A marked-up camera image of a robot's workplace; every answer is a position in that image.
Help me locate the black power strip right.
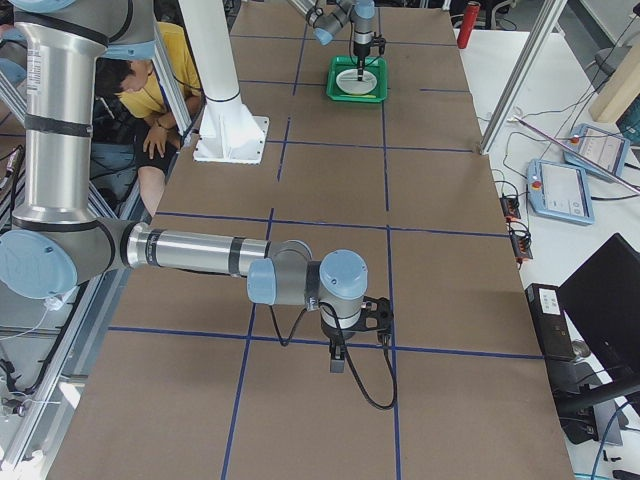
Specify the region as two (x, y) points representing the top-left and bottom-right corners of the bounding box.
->
(510, 230), (533, 264)

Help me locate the black monitor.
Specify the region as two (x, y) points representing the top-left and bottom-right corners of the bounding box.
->
(559, 233), (639, 375)

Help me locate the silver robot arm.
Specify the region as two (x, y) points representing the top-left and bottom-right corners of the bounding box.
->
(1, 1), (368, 373)
(288, 0), (376, 81)

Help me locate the wooden block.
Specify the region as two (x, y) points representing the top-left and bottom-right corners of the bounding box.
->
(589, 44), (640, 123)

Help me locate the black monitor stand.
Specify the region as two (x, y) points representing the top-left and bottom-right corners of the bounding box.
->
(545, 359), (639, 446)

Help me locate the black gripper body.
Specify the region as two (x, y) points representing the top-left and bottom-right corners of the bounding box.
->
(321, 310), (363, 359)
(353, 42), (369, 67)

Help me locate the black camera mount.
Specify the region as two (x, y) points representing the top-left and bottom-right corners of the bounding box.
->
(371, 33), (386, 56)
(359, 296), (394, 346)

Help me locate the blue teach pendant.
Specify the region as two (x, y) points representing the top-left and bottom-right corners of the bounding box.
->
(527, 159), (595, 225)
(567, 123), (630, 177)

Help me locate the grey aluminium frame post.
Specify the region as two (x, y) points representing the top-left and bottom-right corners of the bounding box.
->
(479, 0), (568, 155)

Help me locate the black camera cable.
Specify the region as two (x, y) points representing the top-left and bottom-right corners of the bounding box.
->
(268, 299), (398, 411)

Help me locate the black power strip left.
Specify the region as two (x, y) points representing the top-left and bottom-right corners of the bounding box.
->
(499, 195), (521, 221)

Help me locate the white pedestal base plate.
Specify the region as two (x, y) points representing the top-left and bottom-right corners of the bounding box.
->
(193, 116), (270, 165)

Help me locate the person in yellow shirt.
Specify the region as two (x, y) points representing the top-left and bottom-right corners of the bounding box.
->
(95, 22), (201, 216)

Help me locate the white pedestal column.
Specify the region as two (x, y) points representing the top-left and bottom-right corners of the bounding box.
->
(179, 0), (245, 161)

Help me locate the black power strip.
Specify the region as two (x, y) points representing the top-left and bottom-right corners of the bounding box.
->
(499, 195), (521, 221)
(510, 230), (533, 264)

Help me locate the green plastic tray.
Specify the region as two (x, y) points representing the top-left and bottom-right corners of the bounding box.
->
(326, 56), (388, 103)

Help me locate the red bottle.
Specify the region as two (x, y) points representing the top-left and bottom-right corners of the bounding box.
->
(457, 1), (481, 49)

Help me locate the far blue teach pendant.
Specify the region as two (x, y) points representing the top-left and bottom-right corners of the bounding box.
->
(567, 123), (630, 177)

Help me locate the white round plate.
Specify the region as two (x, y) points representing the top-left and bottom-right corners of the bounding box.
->
(336, 69), (378, 95)

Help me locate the near blue teach pendant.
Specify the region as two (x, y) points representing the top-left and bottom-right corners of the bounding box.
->
(527, 159), (595, 225)

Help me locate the black computer box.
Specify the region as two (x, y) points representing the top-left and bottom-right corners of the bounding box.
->
(525, 283), (582, 363)

